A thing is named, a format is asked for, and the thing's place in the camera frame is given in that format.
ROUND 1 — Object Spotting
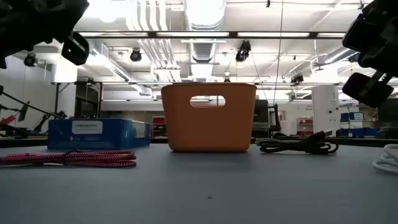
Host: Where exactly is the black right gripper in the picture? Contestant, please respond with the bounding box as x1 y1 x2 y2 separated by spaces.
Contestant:
341 0 398 109

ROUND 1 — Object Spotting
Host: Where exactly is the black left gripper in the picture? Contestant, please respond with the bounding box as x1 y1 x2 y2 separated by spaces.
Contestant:
0 0 90 70

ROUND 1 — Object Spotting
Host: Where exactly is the black USB-C cable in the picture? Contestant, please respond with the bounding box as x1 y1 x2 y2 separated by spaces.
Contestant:
254 130 340 156

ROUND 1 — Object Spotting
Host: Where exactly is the white USB-C cable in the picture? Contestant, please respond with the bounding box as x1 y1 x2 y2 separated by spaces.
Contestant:
372 143 398 175

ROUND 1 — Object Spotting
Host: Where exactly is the red braided USB-C cable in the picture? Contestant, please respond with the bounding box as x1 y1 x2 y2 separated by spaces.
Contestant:
0 149 137 168

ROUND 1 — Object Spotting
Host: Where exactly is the black metal rack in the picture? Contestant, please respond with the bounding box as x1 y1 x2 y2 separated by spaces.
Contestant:
74 81 104 119

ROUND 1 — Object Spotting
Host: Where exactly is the black computer monitor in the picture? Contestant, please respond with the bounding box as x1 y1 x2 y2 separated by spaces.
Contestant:
377 99 398 123

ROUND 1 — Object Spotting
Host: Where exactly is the shelf with blue bins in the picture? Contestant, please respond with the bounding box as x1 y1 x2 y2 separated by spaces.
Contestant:
340 111 381 138

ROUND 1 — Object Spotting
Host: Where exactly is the overhead LED light bar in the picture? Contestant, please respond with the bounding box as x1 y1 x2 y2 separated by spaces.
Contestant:
74 30 346 39

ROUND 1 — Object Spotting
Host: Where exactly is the small tilted black monitor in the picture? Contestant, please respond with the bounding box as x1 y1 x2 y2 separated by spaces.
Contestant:
17 100 31 123

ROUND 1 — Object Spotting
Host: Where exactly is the shelf with red bins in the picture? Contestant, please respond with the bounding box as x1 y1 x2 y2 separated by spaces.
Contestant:
151 116 166 138
297 117 314 137

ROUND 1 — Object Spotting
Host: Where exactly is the blue controller retail box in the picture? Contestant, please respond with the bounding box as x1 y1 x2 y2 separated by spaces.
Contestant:
47 118 152 151

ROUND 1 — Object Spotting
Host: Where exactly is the black equipment stand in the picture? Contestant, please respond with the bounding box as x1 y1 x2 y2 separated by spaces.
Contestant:
252 99 282 138

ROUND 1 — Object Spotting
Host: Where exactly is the orange plastic basket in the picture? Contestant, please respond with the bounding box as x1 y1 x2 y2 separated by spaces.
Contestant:
160 82 257 153

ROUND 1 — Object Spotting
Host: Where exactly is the grey-blue table mat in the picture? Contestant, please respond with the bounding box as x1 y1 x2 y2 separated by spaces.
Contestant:
0 143 398 224

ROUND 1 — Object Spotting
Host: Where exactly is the thin hanging ceiling wire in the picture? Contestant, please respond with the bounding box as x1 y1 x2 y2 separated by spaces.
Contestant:
272 0 284 105

